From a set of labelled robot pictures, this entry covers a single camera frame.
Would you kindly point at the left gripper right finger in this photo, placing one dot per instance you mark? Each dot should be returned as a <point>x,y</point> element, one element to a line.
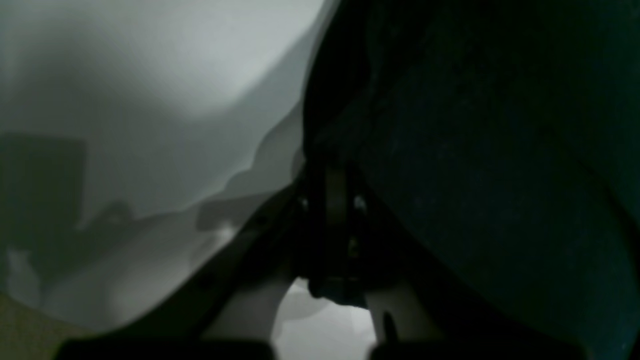
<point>415,303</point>

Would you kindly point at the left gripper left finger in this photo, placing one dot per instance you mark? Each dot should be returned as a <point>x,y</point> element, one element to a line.
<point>236,294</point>

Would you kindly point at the black T-shirt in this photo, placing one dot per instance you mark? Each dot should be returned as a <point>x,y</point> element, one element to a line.
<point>504,137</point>

